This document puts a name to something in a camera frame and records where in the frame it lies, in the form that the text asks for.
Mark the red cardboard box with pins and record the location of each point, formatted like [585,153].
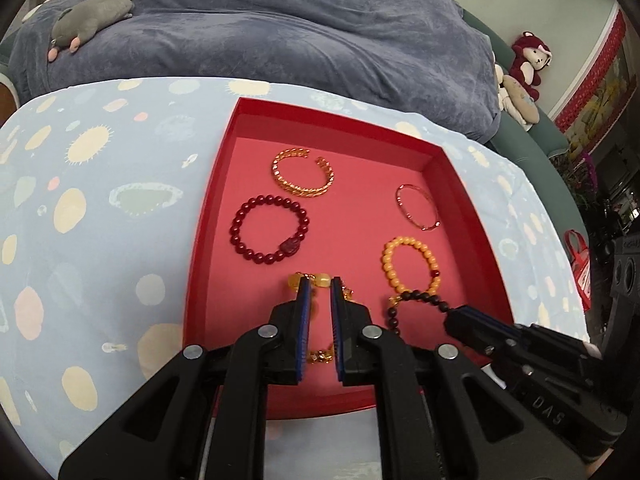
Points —
[350,200]

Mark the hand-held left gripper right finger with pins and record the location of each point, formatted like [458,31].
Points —
[336,330]

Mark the grey plush toy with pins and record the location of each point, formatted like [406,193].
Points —
[87,17]

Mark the beige plush toy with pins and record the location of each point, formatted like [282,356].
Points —
[520,100]

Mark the red bag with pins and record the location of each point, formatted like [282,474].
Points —
[580,265]

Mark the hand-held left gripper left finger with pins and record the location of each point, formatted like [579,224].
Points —
[303,330]

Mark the black speaker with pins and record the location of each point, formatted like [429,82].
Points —
[625,275]

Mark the wall poster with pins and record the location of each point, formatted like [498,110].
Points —
[595,105]

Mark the light blue printed bedsheet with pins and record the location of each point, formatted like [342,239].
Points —
[100,240]

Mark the red plush bear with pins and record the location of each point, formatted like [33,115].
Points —
[527,67]

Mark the rose gold bangle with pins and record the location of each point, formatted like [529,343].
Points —
[405,210]

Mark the blue grey blanket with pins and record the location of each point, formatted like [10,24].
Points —
[275,35]

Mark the green sofa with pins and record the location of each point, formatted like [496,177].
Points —
[530,145]

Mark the gold twisted cuff bangle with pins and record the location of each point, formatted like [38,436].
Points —
[280,177]

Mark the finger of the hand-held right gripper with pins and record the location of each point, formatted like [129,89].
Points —
[472,335]
[487,316]

